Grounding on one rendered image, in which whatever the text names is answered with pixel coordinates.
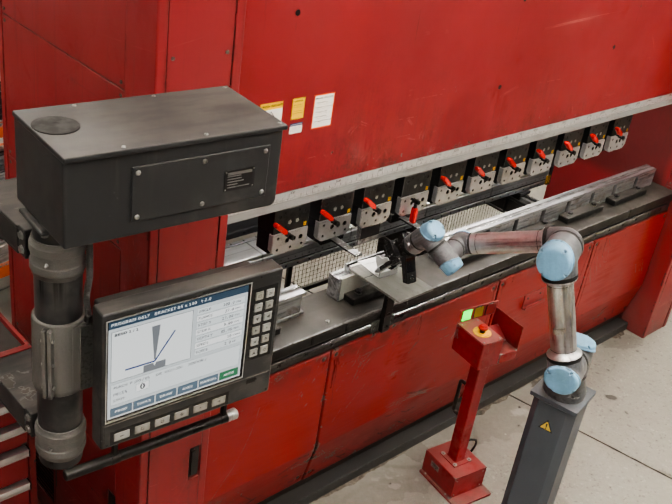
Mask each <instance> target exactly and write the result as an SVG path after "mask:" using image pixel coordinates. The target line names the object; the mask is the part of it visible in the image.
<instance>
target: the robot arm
mask: <svg viewBox="0 0 672 504"><path fill-rule="evenodd" d="M444 235H445V230H444V226H443V225H442V224H441V223H440V222H439V221H437V220H430V221H428V222H426V223H424V224H422V225H421V226H420V227H419V228H417V229H416V230H415V231H413V232H412V233H410V232H407V233H402V234H401V235H400V237H399V238H397V239H394V240H395V241H396V242H395V241H394V240H390V241H388V242H387V243H386V244H387V245H386V244H384V245H383V246H382V247H383V249H384V253H385V255H386V256H388V258H387V257H385V258H382V257H381V256H380V255H377V256H376V257H375V259H376V264H377V269H376V270H375V273H381V272H382V271H384V270H386V269H387V268H388V269H390V270H393V269H395V268H397V267H399V266H400V265H402V277H403V283H405V284H411V283H414V282H416V264H415V255H417V254H419V253H421V252H422V251H424V250H426V251H427V252H428V254H429V255H430V256H431V258H432V259H433V260H434V261H435V263H436V264H437V265H438V267H439V269H441V270H442V271H443V273H444V274H445V275H447V276H450V275H452V274H453V273H455V272H456V271H457V270H459V269H460V268H461V267H462V266H463V262H462V260H461V257H462V256H463V255H467V254H506V253H538V254H537V257H536V266H537V269H538V271H539V273H541V279H542V281H543V282H544V283H546V284H547V299H548V315H549V331H550V346H551V348H549V349H548V350H547V352H546V357H547V369H546V370H545V372H544V382H543V390H544V391H545V393H546V394H547V395H548V396H549V397H551V398H552V399H554V400H556V401H558V402H561V403H564V404H579V403H581V402H582V401H583V400H584V399H585V396H586V392H587V390H586V377H587V374H588V371H589V368H590V365H591V362H592V359H593V356H594V353H595V352H596V343H595V341H594V340H593V339H592V338H590V337H588V336H587V335H584V334H581V333H578V332H576V315H575V296H574V282H575V281H576V280H577V279H578V259H579V258H580V256H581V255H582V253H583V250H584V241H583V238H582V236H581V235H580V234H579V233H578V232H577V231H576V230H574V229H572V228H569V227H561V226H559V227H544V228H543V229H542V230H533V231H507V232H481V233H470V232H469V231H467V230H459V231H457V232H455V233H454V234H453V235H452V236H451V237H450V238H449V239H448V240H447V241H446V240H445V238H444Z"/></svg>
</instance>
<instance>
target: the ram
mask: <svg viewBox="0 0 672 504"><path fill-rule="evenodd" d="M331 92H335V99H334V106H333V113H332V120H331V126H326V127H321V128H316V129H311V122H312V115H313V107H314V99H315V95H319V94H325V93H331ZM671 93H672V0H247V2H246V14H245V25H244V37H243V48H242V60H241V71H240V83H239V94H240V95H242V96H243V97H245V98H247V99H248V100H250V101H251V102H253V103H254V104H256V105H257V106H259V107H260V108H261V105H262V104H268V103H273V102H279V101H283V109H282V118H281V121H282V122H283V123H285V124H286V125H288V129H287V130H283V135H282V144H281V153H280V161H279V170H278V179H277V188H276V195H278V194H282V193H285V192H289V191H293V190H297V189H301V188H305V187H309V186H313V185H317V184H320V183H324V182H328V181H332V180H336V179H340V178H344V177H348V176H352V175H356V174H359V173H363V172H367V171H371V170H375V169H379V168H383V167H387V166H391V165H394V164H398V163H402V162H406V161H410V160H414V159H418V158H422V157H426V156H430V155H433V154H437V153H441V152H445V151H449V150H453V149H457V148H461V147H465V146H468V145H472V144H476V143H480V142H484V141H488V140H492V139H496V138H500V137H504V136H507V135H511V134H515V133H519V132H523V131H527V130H531V129H535V128H539V127H542V126H546V125H550V124H554V123H558V122H562V121H566V120H570V119H574V118H577V117H581V116H585V115H589V114H593V113H597V112H601V111H605V110H609V109H613V108H616V107H620V106H624V105H628V104H632V103H636V102H640V101H644V100H648V99H651V98H655V97H659V96H663V95H667V94H671ZM301 97H306V99H305V107H304V115H303V118H299V119H294V120H291V113H292V104H293V99H296V98H301ZM670 104H672V99H670V100H666V101H662V102H658V103H655V104H651V105H647V106H643V107H640V108H636V109H632V110H628V111H624V112H621V113H617V114H613V115H609V116H606V117H602V118H598V119H594V120H590V121H587V122H583V123H579V124H575V125H571V126H568V127H564V128H560V129H556V130H553V131H549V132H545V133H541V134H537V135H534V136H530V137H526V138H522V139H519V140H515V141H511V142H507V143H503V144H500V145H496V146H492V147H488V148H485V149H481V150H477V151H473V152H469V153H466V154H462V155H458V156H454V157H451V158H447V159H443V160H439V161H435V162H432V163H428V164H424V165H420V166H417V167H413V168H409V169H405V170H401V171H398V172H394V173H390V174H386V175H383V176H379V177H375V178H371V179H367V180H364V181H360V182H356V183H352V184H349V185H345V186H341V187H337V188H333V189H330V190H326V191H322V192H318V193H315V194H311V195H307V196H303V197H299V198H296V199H292V200H288V201H284V202H281V203H277V204H273V205H269V206H265V207H262V208H258V209H254V210H250V211H247V212H243V213H239V214H235V215H231V216H228V222H227V225H228V224H232V223H235V222H239V221H243V220H246V219H250V218H254V217H257V216H261V215H265V214H269V213H272V212H276V211H280V210H283V209H287V208H291V207H294V206H298V205H302V204H305V203H309V202H313V201H316V200H320V199H324V198H327V197H331V196H335V195H338V194H342V193H346V192H350V191H353V190H357V189H361V188H364V187H368V186H372V185H375V184H379V183H383V182H386V181H390V180H394V179H397V178H401V177H405V176H408V175H412V174H416V173H419V172H423V171H427V170H431V169H434V168H438V167H442V166H445V165H449V164H453V163H456V162H460V161H464V160H467V159H471V158H475V157H478V156H482V155H486V154H489V153H493V152H497V151H501V150H504V149H508V148H512V147H515V146H519V145H523V144H526V143H530V142H534V141H537V140H541V139H545V138H548V137H552V136H556V135H559V134H563V133H567V132H570V131H574V130H578V129H582V128H585V127H589V126H593V125H596V124H600V123H604V122H607V121H611V120H615V119H618V118H622V117H626V116H629V115H633V114H637V113H640V112H644V111H648V110H651V109H655V108H659V107H663V106H666V105H670ZM298 122H303V123H302V131H301V132H299V133H294V134H289V130H290V124H293V123H298Z"/></svg>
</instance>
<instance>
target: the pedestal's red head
mask: <svg viewBox="0 0 672 504"><path fill-rule="evenodd" d="M492 302H494V303H496V306H495V310H494V315H493V319H492V323H491V326H488V327H489V329H488V330H490V331H491V333H492V334H491V336H490V337H488V338H482V337H479V336H477V335H475V334H474V332H473V329H474V328H475V327H478V326H479V325H480V324H485V323H483V322H482V321H481V320H480V319H478V318H479V317H477V318H473V315H474V311H475V308H477V307H478V306H481V305H483V306H485V307H484V311H483V315H482V316H480V317H483V316H486V315H484V314H485V310H486V307H487V305H489V303H492ZM492 302H489V303H485V304H481V305H477V306H474V307H470V308H471V309H473V311H472V315H471V319H470V320H466V321H463V322H461V318H462V314H463V311H466V309H470V308H466V309H463V310H460V315H459V319H458V323H457V326H456V331H455V335H454V339H453V343H452V347H451V348H452V349H453V350H454V351H455V352H457V353H458V354H459V355H460V356H461V357H462V358H464V359H465V360H466V361H467V362H468V363H469V364H470V365H472V366H473V367H474V368H475V369H476V370H480V369H483V368H486V367H490V366H493V365H496V364H499V363H502V362H505V361H508V360H511V359H514V358H515V356H516V352H517V349H518V346H519V342H520V339H521V335H522V331H523V329H524V327H523V326H521V325H520V324H519V323H518V322H516V321H515V320H514V319H512V318H511V317H510V316H508V315H507V314H506V313H505V312H503V311H502V310H501V309H499V308H498V307H497V305H498V302H499V300H496V301H492ZM481 307H482V306H481ZM471 309H470V310H471ZM485 325H486V324H485Z"/></svg>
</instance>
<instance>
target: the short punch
mask: <svg viewBox="0 0 672 504"><path fill-rule="evenodd" d="M380 225H381V223H379V224H376V225H373V226H369V227H366V228H361V227H359V226H358V227H357V233H356V239H357V244H360V243H363V242H366V241H369V240H372V239H375V238H376V237H377V234H379V230H380Z"/></svg>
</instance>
